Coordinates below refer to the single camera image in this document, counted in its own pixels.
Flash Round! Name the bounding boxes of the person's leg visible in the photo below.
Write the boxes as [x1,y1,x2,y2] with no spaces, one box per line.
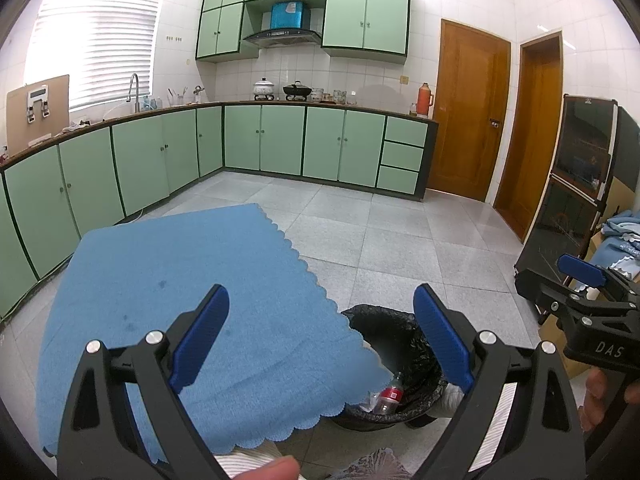
[232,455,302,480]

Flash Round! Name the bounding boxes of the wooden door with handle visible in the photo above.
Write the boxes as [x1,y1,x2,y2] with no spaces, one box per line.
[427,18,512,203]

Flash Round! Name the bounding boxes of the green lower kitchen cabinets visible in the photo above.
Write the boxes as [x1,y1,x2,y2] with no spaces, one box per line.
[0,101,440,321]

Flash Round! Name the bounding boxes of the black range hood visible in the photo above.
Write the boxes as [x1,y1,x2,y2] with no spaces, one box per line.
[242,30,323,50]

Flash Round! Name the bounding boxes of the blue scalloped tablecloth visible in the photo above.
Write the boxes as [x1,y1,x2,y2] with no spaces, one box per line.
[35,203,396,463]

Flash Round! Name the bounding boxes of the black glass panel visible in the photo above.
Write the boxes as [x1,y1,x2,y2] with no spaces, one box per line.
[514,93,621,311]

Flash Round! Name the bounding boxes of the trash bin with black bag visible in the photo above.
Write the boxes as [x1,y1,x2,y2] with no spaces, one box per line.
[330,304,448,431]

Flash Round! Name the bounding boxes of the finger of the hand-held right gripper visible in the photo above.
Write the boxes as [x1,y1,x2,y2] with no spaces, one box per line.
[556,253,640,306]
[515,269,593,328]

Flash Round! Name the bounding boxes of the plain wooden door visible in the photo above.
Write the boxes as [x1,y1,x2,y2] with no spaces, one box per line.
[492,31,564,245]

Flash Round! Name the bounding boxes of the white window blind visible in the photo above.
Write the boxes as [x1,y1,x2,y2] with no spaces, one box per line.
[22,0,168,113]

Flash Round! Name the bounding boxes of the clear plastic bottle red label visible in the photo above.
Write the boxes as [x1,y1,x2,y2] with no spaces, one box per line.
[372,372,405,415]

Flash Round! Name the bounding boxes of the grey patterned cloth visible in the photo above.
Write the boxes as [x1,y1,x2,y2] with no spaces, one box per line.
[330,447,416,480]

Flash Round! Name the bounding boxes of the black wok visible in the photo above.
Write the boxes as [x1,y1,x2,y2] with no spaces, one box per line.
[282,81,313,101]

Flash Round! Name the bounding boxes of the cardboard box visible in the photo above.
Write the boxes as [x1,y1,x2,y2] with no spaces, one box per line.
[537,177,640,378]

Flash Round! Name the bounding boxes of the green upper wall cabinets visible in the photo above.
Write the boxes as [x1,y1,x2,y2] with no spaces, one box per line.
[195,0,412,66]

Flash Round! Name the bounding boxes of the orange thermos flask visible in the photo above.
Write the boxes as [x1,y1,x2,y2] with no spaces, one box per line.
[417,82,435,118]

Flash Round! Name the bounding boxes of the light blue cloth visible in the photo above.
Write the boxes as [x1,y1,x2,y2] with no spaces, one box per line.
[600,210,640,281]

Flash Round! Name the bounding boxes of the person's right hand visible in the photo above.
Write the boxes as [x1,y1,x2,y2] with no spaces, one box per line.
[577,367,623,433]

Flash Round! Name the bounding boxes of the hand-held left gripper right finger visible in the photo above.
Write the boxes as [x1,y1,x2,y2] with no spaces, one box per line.
[412,283,587,480]

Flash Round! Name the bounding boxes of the brown cardboard sheet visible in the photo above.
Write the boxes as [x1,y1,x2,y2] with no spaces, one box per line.
[6,74,71,157]

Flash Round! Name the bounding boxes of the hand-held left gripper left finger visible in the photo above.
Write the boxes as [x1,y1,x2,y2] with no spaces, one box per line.
[56,284,231,480]

